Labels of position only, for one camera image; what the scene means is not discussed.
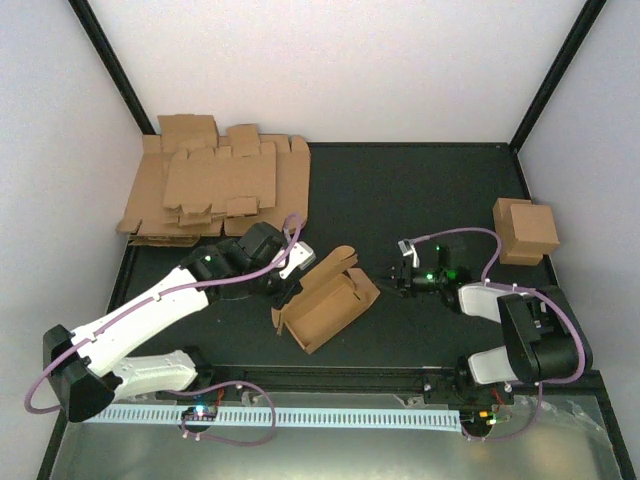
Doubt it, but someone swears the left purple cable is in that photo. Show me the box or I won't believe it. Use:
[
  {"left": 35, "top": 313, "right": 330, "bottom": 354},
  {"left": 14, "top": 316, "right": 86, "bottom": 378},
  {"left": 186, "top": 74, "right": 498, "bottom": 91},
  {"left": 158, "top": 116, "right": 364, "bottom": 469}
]
[{"left": 24, "top": 213, "right": 304, "bottom": 446}]

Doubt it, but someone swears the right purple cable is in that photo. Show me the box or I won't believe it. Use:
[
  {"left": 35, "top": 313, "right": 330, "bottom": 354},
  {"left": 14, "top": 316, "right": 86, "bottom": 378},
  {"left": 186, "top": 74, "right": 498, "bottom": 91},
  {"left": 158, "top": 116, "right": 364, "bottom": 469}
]
[{"left": 399, "top": 227, "right": 587, "bottom": 444}]

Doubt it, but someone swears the purple cable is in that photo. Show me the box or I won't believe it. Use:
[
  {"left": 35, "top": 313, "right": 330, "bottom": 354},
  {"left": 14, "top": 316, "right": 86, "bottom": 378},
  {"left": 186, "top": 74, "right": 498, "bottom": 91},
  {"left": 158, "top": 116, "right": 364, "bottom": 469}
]
[
  {"left": 399, "top": 227, "right": 587, "bottom": 444},
  {"left": 24, "top": 213, "right": 304, "bottom": 446}
]

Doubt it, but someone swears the left black frame post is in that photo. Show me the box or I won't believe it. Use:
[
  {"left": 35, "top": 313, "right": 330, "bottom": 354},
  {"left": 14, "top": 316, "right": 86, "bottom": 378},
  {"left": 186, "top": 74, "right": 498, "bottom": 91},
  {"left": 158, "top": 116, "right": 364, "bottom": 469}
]
[{"left": 68, "top": 0, "right": 156, "bottom": 135}]

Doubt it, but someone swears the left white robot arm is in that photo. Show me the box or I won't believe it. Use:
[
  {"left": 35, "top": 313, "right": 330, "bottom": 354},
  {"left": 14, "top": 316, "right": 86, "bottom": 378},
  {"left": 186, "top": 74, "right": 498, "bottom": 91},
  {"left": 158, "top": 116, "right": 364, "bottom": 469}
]
[{"left": 43, "top": 222, "right": 315, "bottom": 423}]

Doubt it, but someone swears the cardboard box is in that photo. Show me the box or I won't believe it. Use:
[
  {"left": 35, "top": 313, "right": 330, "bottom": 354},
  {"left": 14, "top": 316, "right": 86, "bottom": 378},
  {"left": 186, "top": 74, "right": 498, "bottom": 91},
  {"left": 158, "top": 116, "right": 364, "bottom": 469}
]
[
  {"left": 271, "top": 245, "right": 380, "bottom": 354},
  {"left": 509, "top": 204, "right": 560, "bottom": 256},
  {"left": 492, "top": 198, "right": 543, "bottom": 266}
]

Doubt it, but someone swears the black frame post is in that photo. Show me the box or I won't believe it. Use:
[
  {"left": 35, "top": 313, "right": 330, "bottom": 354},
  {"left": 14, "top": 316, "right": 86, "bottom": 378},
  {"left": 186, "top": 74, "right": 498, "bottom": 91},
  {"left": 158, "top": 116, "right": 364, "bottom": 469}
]
[
  {"left": 509, "top": 0, "right": 607, "bottom": 154},
  {"left": 68, "top": 0, "right": 156, "bottom": 135}
]

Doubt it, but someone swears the right controller circuit board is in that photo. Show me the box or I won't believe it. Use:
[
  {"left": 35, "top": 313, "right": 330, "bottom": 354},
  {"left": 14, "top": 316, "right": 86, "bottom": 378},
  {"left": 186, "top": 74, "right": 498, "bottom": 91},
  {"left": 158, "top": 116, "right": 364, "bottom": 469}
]
[{"left": 460, "top": 410, "right": 504, "bottom": 429}]

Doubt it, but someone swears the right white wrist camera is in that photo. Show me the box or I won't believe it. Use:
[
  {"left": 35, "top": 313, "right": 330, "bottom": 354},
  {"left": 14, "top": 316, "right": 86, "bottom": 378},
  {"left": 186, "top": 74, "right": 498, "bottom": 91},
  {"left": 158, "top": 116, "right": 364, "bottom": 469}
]
[{"left": 398, "top": 239, "right": 420, "bottom": 268}]

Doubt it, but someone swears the stack of flat cardboard blanks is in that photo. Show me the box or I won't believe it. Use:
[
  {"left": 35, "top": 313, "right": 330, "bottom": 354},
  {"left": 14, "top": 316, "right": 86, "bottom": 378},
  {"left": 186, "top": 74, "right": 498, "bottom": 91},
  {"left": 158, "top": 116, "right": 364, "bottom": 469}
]
[{"left": 116, "top": 114, "right": 311, "bottom": 247}]

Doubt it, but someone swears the left controller circuit board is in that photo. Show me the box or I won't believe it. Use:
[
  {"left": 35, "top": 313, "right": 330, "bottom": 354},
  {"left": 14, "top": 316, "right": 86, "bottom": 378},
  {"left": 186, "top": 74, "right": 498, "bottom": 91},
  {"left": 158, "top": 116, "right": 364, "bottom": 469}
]
[{"left": 181, "top": 404, "right": 218, "bottom": 421}]

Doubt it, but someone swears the light blue slotted cable duct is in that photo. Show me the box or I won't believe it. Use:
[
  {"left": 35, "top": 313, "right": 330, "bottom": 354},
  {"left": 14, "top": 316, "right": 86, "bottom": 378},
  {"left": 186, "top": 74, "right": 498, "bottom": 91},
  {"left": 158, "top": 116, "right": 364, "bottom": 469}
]
[{"left": 89, "top": 404, "right": 461, "bottom": 433}]

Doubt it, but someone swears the right black frame post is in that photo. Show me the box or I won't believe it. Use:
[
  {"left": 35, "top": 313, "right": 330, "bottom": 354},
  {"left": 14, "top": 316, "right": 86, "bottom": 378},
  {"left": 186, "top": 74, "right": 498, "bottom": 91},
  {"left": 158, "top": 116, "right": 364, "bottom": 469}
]
[{"left": 509, "top": 0, "right": 607, "bottom": 154}]

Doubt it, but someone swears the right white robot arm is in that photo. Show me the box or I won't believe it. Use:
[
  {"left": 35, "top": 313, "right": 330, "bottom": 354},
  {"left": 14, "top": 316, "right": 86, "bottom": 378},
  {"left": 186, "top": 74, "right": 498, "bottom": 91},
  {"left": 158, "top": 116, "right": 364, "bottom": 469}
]
[{"left": 381, "top": 239, "right": 593, "bottom": 403}]

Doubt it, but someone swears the controller circuit board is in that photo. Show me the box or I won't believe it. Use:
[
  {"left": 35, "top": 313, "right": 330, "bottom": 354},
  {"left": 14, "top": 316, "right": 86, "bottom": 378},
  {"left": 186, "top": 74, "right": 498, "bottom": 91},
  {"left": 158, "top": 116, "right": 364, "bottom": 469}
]
[
  {"left": 181, "top": 404, "right": 218, "bottom": 421},
  {"left": 460, "top": 410, "right": 504, "bottom": 429}
]

